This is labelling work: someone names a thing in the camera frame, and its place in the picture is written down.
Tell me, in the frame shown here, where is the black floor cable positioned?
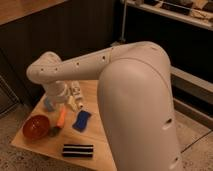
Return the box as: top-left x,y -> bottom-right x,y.
180,130 -> 213,154

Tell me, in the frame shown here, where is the red bowl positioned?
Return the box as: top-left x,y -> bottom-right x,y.
22,115 -> 50,140

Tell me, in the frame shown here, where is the metal shelf rack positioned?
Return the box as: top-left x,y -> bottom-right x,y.
120,0 -> 213,42

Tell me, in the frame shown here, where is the blue cup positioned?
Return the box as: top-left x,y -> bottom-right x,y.
43,98 -> 55,112

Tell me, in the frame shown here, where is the orange pepper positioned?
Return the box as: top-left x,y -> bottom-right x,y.
50,106 -> 66,137

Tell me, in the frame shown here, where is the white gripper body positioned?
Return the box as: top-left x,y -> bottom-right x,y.
46,81 -> 83,103

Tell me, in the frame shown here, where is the black white striped block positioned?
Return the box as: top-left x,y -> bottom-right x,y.
62,144 -> 94,157

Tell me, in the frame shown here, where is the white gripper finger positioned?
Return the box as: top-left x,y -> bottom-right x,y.
75,100 -> 84,109
67,97 -> 78,112

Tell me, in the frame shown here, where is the grey floor rail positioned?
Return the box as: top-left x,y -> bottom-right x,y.
171,67 -> 213,130

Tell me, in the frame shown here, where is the blue sponge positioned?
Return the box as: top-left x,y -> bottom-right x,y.
72,110 -> 91,132

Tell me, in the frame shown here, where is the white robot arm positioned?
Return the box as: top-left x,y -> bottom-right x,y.
26,41 -> 183,171

